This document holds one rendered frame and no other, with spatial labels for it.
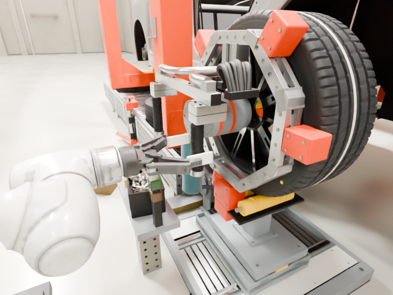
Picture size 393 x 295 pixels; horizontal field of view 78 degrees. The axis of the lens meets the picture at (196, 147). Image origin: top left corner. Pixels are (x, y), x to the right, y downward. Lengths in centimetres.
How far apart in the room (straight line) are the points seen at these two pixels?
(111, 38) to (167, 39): 193
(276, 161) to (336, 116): 19
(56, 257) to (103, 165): 22
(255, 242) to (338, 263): 46
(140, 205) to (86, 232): 60
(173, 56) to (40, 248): 105
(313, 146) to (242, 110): 30
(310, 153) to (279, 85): 19
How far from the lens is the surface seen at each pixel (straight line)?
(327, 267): 148
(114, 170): 57
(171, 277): 140
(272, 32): 71
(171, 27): 128
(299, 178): 80
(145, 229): 98
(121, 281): 143
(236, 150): 107
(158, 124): 96
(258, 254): 121
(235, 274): 125
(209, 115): 62
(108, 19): 316
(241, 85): 64
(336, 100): 74
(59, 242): 40
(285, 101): 67
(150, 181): 84
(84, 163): 56
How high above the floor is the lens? 110
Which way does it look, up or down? 24 degrees down
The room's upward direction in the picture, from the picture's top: straight up
